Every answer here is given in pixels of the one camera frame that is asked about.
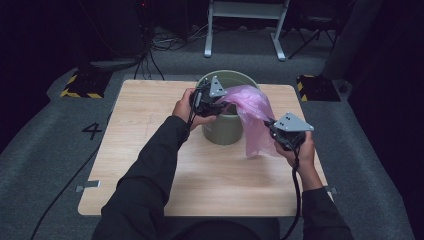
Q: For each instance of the dark equipment stand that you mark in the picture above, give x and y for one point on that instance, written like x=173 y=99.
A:
x=113 y=63

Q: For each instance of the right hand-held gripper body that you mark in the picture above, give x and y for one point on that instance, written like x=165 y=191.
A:
x=291 y=133

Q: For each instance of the black tripod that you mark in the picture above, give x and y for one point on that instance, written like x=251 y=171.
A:
x=306 y=41

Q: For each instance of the green waste bin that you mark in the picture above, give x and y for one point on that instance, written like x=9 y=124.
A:
x=226 y=131

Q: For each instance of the pink plastic bag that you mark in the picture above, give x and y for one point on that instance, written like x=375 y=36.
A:
x=253 y=106

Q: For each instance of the person's right hand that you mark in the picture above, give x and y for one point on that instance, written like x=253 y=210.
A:
x=305 y=155

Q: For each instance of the grey tape strip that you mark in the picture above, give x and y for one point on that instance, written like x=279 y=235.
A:
x=89 y=184
x=331 y=190

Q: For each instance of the person's left hand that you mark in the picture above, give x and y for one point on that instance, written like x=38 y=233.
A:
x=181 y=108

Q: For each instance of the white metal stand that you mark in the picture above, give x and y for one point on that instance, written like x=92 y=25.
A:
x=246 y=10

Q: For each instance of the grey curtain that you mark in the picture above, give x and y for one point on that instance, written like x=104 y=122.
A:
x=350 y=40

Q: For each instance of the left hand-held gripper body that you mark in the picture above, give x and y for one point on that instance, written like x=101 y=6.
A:
x=205 y=101

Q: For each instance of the black yellow striped base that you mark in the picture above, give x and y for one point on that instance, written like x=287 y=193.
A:
x=318 y=90
x=85 y=86

